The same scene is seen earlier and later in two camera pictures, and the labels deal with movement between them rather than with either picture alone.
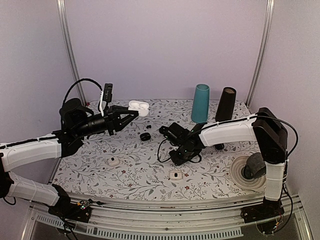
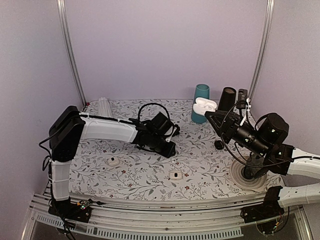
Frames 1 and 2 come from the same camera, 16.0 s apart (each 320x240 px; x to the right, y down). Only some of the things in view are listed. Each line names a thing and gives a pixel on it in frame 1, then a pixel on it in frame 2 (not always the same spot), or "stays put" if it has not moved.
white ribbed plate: x=253 y=185 stays put
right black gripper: x=177 y=160 to x=230 y=117
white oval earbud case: x=142 y=107 to x=202 y=105
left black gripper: x=113 y=120 to x=168 y=153
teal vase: x=200 y=107 stays put
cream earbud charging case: x=175 y=175 stays put
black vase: x=226 y=107 stays put
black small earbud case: x=219 y=146 stays put
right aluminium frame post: x=252 y=92 stays put
